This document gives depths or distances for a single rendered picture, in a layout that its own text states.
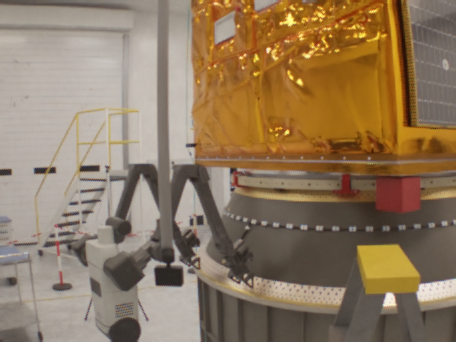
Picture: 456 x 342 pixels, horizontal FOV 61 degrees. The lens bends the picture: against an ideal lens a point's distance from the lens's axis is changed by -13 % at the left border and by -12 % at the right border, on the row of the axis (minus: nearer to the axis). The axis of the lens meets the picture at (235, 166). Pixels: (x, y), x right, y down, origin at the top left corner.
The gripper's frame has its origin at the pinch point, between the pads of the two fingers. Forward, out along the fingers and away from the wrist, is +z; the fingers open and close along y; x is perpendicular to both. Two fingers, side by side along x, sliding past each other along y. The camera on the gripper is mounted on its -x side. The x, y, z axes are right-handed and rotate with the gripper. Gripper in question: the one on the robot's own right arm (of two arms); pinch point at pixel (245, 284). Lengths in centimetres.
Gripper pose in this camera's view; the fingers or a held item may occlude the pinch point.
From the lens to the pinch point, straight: 215.2
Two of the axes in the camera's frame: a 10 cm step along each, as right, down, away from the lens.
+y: -6.3, -0.1, 7.8
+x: -6.6, 5.3, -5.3
